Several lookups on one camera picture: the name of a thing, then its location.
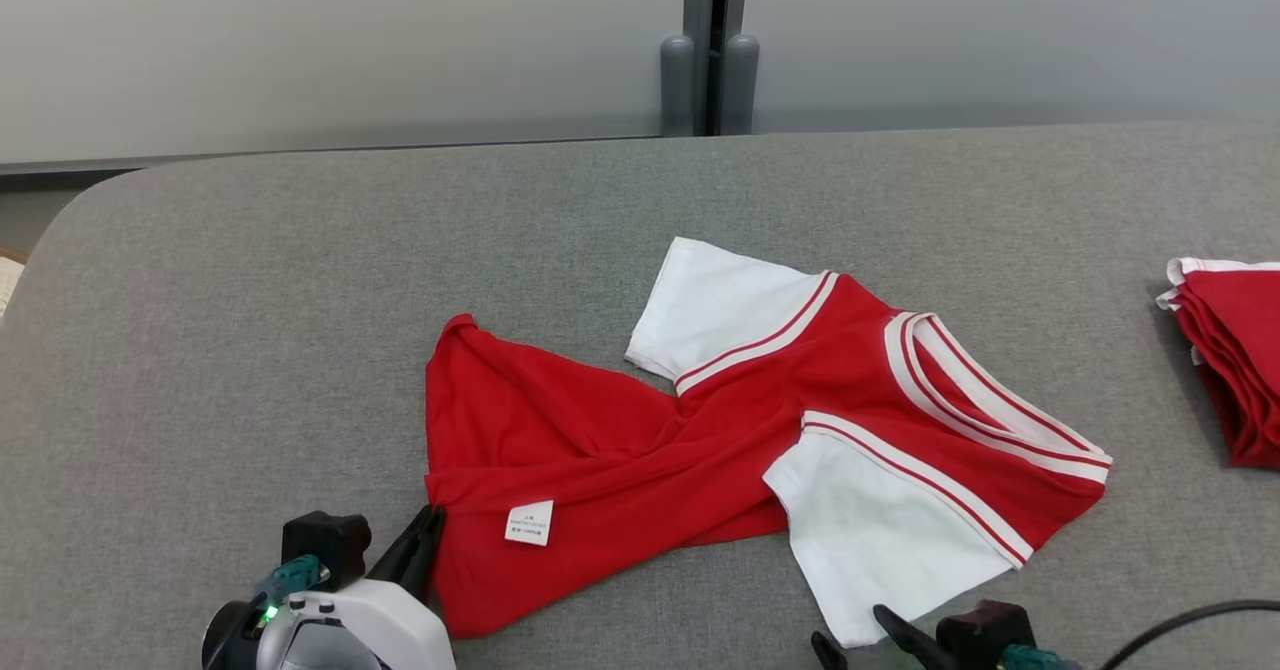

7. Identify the beige perforated basket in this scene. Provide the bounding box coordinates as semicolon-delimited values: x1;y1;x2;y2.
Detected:
0;244;30;320

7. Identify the red shorts white stripe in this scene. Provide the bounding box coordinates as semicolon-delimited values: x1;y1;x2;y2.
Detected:
1156;256;1280;470

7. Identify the red white t-shirt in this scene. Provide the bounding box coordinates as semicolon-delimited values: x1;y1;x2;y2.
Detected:
424;236;1114;650

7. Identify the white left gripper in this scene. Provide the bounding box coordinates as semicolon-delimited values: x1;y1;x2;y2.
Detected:
201;503;457;670

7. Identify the left black cable teal connector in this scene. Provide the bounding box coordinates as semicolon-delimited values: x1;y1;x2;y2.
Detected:
252;554;332;606

